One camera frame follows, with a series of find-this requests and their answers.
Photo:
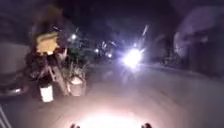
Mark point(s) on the yellow sign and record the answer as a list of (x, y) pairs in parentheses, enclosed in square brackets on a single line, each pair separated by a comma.
[(47, 42)]

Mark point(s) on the white bucket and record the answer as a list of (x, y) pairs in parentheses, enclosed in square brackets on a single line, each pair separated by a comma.
[(46, 93)]

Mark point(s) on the grey asphalt road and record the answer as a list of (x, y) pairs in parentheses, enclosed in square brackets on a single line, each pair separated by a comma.
[(140, 96)]

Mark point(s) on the dark building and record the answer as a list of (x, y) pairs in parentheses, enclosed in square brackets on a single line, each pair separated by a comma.
[(200, 43)]

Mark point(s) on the potted plant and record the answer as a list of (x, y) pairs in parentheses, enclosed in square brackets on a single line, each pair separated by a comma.
[(77, 81)]

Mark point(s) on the robot's own part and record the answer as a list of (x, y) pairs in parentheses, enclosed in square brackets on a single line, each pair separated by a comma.
[(74, 126), (146, 126)]

